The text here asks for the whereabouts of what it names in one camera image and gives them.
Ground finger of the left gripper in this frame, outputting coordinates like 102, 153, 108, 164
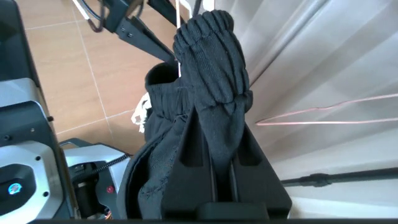
115, 17, 177, 65
146, 0, 191, 29

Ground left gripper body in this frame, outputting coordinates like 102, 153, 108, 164
103, 0, 146, 34

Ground black shorts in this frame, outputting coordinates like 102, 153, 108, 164
116, 9, 254, 220

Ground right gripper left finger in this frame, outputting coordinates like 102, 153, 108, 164
160, 107, 218, 219

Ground black clothes rack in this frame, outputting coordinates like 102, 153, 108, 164
281, 167, 398, 188

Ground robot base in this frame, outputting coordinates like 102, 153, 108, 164
0, 0, 131, 220

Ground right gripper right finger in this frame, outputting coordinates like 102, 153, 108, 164
231, 123, 293, 219

